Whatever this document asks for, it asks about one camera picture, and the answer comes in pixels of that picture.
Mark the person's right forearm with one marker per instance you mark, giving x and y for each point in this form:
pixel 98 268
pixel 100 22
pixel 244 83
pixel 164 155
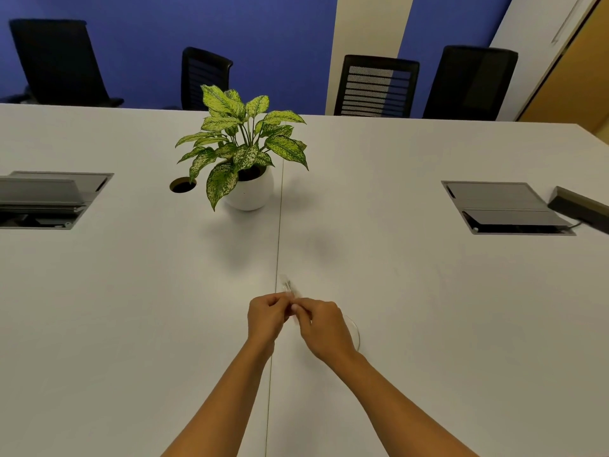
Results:
pixel 399 409

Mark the dark grey power adapter box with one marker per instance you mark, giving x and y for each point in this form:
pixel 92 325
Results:
pixel 580 207

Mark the person's left fingers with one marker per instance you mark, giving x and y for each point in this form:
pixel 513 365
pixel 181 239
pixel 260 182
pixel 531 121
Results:
pixel 280 304

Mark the person's left forearm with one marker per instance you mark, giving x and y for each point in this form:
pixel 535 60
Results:
pixel 216 404

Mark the person's right fingers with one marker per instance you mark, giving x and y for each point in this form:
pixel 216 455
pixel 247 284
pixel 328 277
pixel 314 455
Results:
pixel 304 311

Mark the clear round plastic lid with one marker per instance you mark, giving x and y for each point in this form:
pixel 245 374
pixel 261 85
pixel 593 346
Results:
pixel 354 330

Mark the black mesh office chair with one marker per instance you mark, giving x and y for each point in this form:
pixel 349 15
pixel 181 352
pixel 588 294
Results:
pixel 59 61
pixel 471 83
pixel 203 76

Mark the person's right hand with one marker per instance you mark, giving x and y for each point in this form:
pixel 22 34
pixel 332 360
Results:
pixel 326 330

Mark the green speckled leafy plant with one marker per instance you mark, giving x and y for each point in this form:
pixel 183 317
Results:
pixel 240 140

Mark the wooden door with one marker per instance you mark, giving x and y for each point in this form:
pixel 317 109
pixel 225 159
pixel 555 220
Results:
pixel 571 80

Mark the black slatted office chair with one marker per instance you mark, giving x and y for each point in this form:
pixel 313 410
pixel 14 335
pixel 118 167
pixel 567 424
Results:
pixel 376 85

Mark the white round plant pot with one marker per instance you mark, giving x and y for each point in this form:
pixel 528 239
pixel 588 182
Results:
pixel 250 190

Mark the small clear plastic piece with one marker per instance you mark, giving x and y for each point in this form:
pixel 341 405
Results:
pixel 289 287

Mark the person's left hand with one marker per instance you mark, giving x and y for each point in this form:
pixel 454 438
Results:
pixel 264 318

